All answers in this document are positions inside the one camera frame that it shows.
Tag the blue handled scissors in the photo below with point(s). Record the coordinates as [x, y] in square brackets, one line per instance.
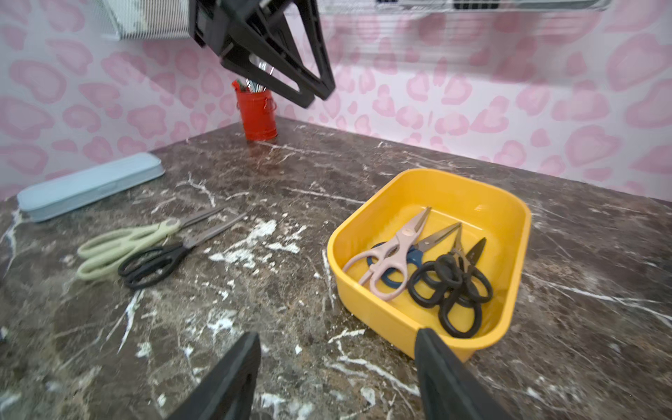
[416, 253]

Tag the white mesh wall basket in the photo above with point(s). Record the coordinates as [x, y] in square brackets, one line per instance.
[147, 19]

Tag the pink kitchen scissors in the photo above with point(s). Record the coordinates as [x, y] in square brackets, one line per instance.
[391, 255]

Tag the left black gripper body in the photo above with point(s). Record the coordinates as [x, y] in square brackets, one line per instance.
[220, 25]

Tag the yellow plastic storage box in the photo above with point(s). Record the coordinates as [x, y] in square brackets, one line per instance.
[433, 250]

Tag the black handled steel scissors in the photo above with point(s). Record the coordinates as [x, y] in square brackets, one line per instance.
[150, 267]

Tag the pens in red cup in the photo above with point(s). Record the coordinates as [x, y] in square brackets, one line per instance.
[255, 87]

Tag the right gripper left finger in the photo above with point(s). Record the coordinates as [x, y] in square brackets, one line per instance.
[227, 391]

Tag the red pen cup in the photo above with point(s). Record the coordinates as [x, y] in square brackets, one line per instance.
[257, 111]

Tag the white wire wall shelf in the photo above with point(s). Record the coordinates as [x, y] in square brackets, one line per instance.
[368, 7]

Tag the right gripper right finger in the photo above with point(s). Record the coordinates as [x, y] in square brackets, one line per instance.
[448, 390]

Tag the cream green handled scissors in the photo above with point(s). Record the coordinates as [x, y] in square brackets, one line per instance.
[104, 254]

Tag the all black scissors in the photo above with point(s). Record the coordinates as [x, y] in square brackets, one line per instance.
[469, 288]

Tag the black handled medium scissors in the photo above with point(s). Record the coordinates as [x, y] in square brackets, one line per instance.
[443, 277]

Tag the light blue pencil case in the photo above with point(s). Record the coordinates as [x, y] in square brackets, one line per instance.
[62, 195]

